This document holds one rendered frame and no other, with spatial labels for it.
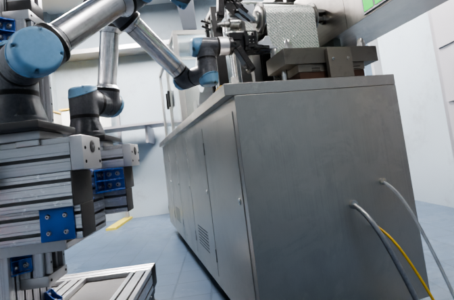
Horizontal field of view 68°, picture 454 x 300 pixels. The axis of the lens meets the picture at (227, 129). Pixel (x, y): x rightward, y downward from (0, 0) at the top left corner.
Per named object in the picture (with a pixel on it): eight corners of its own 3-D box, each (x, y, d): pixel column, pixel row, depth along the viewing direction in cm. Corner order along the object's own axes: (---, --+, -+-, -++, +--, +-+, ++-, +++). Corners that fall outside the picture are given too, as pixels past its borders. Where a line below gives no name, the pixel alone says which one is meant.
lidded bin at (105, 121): (113, 130, 468) (111, 109, 471) (103, 127, 424) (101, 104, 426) (74, 134, 466) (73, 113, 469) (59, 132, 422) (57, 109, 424)
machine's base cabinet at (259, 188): (170, 232, 340) (161, 146, 347) (231, 221, 358) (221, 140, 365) (267, 382, 99) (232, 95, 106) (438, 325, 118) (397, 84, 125)
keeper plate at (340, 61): (328, 78, 124) (323, 49, 125) (351, 77, 127) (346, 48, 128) (332, 76, 121) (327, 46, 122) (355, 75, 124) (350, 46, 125)
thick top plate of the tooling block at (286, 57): (267, 76, 135) (265, 61, 135) (352, 71, 146) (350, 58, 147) (285, 64, 120) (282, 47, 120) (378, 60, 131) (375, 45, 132)
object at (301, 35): (271, 66, 141) (266, 23, 142) (321, 63, 147) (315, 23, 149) (272, 65, 140) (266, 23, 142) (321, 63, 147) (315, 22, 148)
